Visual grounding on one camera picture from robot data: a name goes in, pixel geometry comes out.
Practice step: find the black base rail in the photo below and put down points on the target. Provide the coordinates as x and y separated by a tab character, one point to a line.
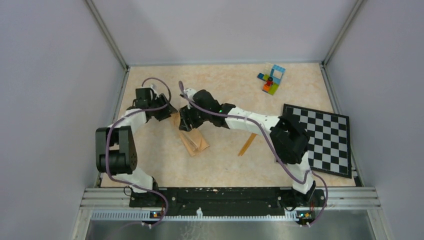
227	201

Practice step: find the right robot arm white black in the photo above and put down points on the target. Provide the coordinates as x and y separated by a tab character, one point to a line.
286	137

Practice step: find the black white checkerboard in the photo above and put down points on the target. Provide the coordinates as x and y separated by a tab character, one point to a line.
329	149

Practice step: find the peach cloth napkin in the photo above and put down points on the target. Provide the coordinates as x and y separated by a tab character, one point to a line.
193	141

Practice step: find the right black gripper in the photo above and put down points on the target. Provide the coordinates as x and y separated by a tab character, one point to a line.
185	118

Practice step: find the colourful toy brick model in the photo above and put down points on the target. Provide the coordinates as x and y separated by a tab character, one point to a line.
272	77

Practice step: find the aluminium frame profile front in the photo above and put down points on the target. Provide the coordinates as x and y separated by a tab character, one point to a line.
112	203

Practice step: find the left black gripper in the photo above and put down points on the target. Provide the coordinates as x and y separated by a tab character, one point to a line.
166	110

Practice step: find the orange plastic spoon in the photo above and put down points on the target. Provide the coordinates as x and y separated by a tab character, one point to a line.
247	144

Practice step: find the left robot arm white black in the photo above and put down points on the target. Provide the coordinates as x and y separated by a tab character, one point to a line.
115	147

